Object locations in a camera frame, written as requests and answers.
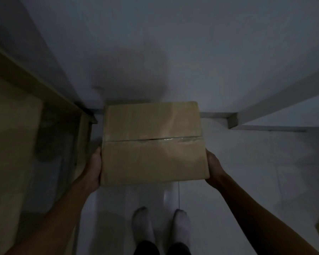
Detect person's right forearm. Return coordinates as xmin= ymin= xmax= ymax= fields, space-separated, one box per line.
xmin=214 ymin=172 xmax=319 ymax=255

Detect person's white sock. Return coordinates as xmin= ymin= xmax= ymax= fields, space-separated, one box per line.
xmin=131 ymin=207 xmax=155 ymax=245
xmin=171 ymin=209 xmax=191 ymax=246

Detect person's right hand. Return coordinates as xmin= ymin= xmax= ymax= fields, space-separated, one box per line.
xmin=205 ymin=149 xmax=227 ymax=190

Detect wooden cabinet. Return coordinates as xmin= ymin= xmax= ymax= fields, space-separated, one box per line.
xmin=0 ymin=40 xmax=98 ymax=255

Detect person's left white sock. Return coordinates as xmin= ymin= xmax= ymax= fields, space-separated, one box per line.
xmin=131 ymin=207 xmax=155 ymax=245

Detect person's right white sock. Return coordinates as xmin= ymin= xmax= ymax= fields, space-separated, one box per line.
xmin=171 ymin=209 xmax=191 ymax=246

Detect person's left forearm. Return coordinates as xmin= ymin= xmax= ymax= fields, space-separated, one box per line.
xmin=4 ymin=176 xmax=96 ymax=255

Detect person's left hand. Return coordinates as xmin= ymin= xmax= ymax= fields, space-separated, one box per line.
xmin=78 ymin=146 xmax=102 ymax=194

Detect brown cardboard box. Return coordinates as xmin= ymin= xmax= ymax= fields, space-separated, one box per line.
xmin=100 ymin=101 xmax=210 ymax=186

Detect person's dark trousers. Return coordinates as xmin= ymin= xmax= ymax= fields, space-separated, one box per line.
xmin=133 ymin=240 xmax=192 ymax=255

